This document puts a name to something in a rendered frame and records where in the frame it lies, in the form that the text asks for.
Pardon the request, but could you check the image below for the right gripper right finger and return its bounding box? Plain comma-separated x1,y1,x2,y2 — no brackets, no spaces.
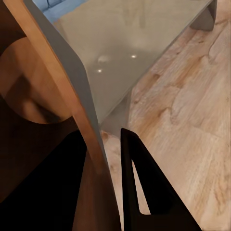
121,128,202,231

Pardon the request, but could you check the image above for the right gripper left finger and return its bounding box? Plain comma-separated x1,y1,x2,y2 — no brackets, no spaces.
0,130,87,231

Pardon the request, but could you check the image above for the trash can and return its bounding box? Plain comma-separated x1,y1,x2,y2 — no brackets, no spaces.
0,0,122,231

